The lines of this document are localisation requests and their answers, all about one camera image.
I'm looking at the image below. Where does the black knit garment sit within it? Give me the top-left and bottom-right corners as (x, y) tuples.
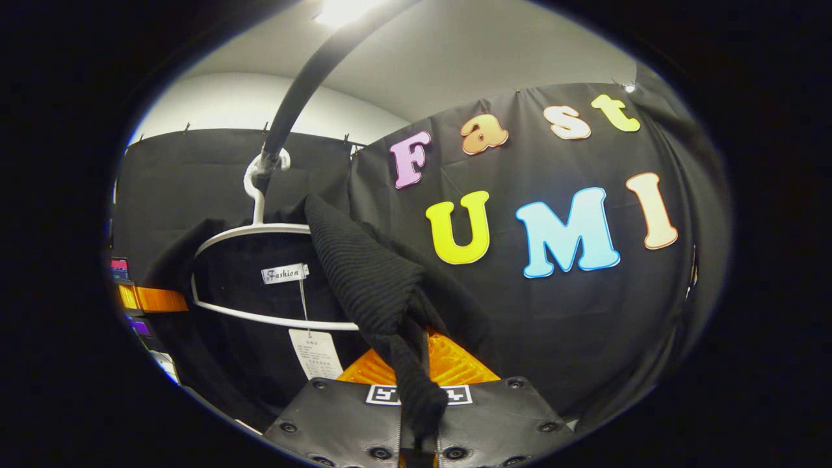
(140, 194), (495, 449)

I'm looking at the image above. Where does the black metal clothes rack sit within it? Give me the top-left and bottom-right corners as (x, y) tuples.
(253, 0), (423, 194)

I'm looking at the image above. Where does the large ceiling light panel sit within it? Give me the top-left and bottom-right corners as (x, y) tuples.
(312, 0), (391, 28)

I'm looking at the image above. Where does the white plastic clothes hanger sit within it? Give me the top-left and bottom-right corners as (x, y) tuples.
(190, 148), (360, 332)

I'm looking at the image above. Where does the white panel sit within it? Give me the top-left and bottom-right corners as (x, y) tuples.
(153, 351), (181, 384)

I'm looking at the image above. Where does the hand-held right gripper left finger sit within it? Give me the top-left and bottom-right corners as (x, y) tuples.
(263, 348), (417, 468)

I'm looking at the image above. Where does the black backdrop cloth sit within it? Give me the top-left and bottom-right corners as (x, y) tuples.
(114, 62), (732, 433)

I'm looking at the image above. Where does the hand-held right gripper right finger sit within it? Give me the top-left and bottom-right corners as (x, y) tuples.
(416, 328), (576, 468)

